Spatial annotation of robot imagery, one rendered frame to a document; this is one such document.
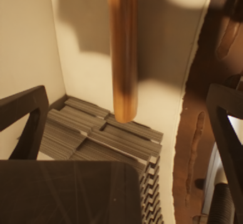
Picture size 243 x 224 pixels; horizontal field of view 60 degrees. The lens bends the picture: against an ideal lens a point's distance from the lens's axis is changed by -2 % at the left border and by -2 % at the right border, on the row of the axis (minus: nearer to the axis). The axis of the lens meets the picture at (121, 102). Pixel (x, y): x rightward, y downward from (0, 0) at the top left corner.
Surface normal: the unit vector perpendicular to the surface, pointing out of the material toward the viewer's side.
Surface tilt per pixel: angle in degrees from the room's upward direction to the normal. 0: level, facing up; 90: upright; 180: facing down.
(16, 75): 90
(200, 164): 0
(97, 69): 0
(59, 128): 90
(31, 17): 90
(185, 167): 0
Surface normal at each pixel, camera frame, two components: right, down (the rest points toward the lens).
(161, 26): -0.47, 0.53
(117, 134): 0.02, -0.79
